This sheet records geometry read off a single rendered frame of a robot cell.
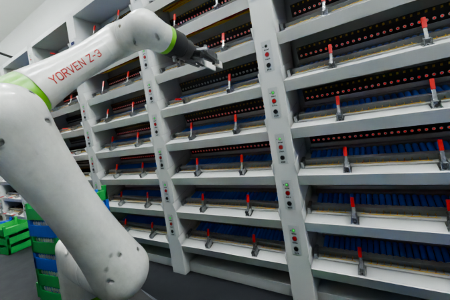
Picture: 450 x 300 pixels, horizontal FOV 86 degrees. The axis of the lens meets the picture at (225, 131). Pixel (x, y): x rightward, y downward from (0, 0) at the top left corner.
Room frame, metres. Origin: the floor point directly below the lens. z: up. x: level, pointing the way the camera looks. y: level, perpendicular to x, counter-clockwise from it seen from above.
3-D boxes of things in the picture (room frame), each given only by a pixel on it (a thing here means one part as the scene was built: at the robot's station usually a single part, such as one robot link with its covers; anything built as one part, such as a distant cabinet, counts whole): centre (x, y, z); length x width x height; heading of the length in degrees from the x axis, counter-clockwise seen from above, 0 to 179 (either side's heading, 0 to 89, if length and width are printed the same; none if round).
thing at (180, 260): (1.43, 0.32, 0.87); 0.20 x 0.09 x 1.74; 148
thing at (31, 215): (1.25, 0.86, 0.52); 0.30 x 0.20 x 0.08; 156
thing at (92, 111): (1.80, 0.92, 0.87); 0.20 x 0.09 x 1.74; 148
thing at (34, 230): (1.25, 0.86, 0.44); 0.30 x 0.20 x 0.08; 156
